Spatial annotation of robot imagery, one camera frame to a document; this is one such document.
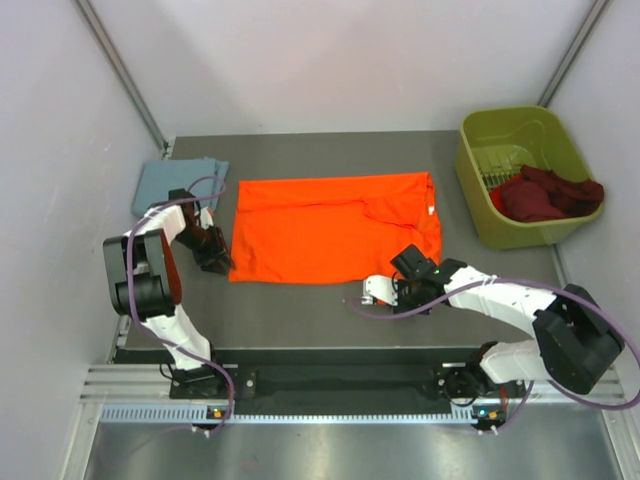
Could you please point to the left aluminium corner post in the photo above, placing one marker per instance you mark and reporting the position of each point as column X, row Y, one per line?
column 105, row 43

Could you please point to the aluminium front frame rail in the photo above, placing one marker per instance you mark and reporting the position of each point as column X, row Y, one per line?
column 148, row 383

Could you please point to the green plastic basket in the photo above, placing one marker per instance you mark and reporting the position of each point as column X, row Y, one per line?
column 494, row 145

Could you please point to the folded grey-blue t shirt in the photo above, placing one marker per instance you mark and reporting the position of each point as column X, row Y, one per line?
column 202, row 177

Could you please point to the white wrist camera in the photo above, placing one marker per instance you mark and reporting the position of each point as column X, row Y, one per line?
column 206, row 218
column 379, row 289

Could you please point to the right aluminium corner post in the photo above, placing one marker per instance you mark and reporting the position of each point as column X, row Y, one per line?
column 587, row 26

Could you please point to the orange t shirt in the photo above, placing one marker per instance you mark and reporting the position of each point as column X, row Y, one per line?
column 319, row 231

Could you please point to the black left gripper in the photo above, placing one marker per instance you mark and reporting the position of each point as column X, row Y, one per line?
column 217, row 251

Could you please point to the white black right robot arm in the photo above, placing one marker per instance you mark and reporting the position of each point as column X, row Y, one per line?
column 568, row 343

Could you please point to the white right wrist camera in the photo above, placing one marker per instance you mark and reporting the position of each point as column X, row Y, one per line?
column 379, row 289

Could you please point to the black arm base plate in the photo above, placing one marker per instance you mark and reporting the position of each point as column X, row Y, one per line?
column 254, row 382

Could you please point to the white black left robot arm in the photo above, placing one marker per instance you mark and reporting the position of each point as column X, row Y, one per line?
column 144, row 285

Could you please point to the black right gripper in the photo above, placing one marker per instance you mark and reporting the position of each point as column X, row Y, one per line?
column 402, row 305

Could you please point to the dark red t shirt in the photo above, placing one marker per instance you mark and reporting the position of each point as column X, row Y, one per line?
column 536, row 195

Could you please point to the aluminium corner post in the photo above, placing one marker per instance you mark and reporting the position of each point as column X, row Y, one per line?
column 587, row 26
column 105, row 43

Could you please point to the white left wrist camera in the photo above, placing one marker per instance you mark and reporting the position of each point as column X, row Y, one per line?
column 206, row 218

